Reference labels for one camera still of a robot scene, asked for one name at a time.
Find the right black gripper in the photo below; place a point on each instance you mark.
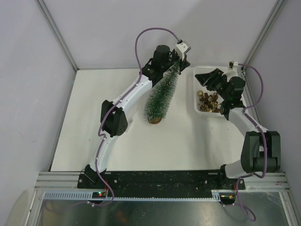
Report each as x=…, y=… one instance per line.
x=209, y=79

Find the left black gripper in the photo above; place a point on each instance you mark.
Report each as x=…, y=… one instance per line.
x=184, y=64

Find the white plastic basket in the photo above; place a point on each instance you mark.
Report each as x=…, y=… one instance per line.
x=204, y=91

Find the small green christmas tree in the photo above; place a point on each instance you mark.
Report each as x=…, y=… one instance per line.
x=161, y=95

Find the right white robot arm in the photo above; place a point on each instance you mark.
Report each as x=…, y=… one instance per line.
x=261, y=150

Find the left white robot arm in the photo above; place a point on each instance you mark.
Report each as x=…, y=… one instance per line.
x=116, y=114

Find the small gold bauble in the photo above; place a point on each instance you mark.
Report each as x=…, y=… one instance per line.
x=200, y=93

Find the pile of gold brown ornaments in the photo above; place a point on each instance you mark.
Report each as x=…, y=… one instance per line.
x=209, y=103

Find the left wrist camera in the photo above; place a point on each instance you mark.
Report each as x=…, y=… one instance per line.
x=182, y=48

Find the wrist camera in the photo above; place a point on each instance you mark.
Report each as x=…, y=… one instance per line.
x=232, y=69
x=182, y=48

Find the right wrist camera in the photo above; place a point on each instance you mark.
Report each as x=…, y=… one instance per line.
x=232, y=69

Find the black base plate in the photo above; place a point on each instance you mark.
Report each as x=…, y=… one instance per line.
x=162, y=184

